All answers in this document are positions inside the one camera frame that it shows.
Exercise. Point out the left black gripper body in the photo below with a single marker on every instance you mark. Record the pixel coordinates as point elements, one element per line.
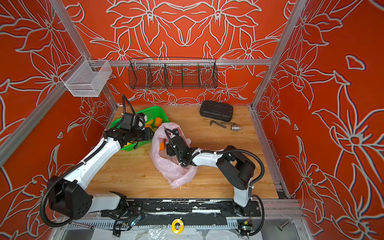
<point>140,133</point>

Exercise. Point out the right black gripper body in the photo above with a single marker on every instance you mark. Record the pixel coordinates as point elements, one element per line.
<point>170,152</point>

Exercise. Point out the pink plastic bag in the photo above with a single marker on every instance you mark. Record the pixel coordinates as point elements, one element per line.
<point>169,167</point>

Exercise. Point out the orange fruit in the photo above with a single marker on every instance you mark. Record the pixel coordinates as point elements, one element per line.
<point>158,122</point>
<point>162,145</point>

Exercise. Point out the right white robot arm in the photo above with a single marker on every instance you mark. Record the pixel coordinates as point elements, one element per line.
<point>241,168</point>

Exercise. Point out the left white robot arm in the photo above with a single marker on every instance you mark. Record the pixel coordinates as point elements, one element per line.
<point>66,198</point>

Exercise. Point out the green plastic basket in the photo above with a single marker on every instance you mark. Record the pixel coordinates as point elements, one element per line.
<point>151,113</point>

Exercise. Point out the black hex key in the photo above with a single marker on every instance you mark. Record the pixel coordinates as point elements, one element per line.
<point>217,124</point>

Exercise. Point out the black plastic case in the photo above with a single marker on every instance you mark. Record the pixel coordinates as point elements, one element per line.
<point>217,110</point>

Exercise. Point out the metal drill chuck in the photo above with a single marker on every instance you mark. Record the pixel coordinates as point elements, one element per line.
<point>236,128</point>

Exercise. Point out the yellow tape roll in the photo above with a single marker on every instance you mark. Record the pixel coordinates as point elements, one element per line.
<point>177,226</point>

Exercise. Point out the black wire wall basket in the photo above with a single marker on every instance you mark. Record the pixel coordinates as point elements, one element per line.
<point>173,74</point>

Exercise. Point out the white mesh wall basket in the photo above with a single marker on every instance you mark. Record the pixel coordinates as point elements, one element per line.
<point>84,80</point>

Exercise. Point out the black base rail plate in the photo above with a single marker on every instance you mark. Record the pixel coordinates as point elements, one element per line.
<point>186,207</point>

